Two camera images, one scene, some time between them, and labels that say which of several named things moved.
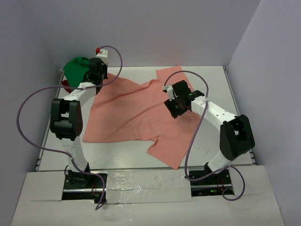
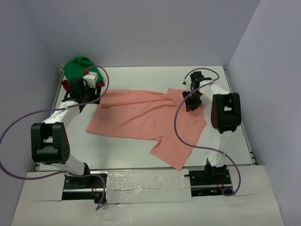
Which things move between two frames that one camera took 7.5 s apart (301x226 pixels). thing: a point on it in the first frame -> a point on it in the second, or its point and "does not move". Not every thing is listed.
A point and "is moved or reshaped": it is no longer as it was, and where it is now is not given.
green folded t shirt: x=75 y=70 does not move
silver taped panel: x=134 y=186 does not move
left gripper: x=104 y=66 -> x=94 y=97
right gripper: x=174 y=112 -> x=194 y=104
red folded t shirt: x=65 y=83 does not move
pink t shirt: x=122 y=110 is moved or reshaped
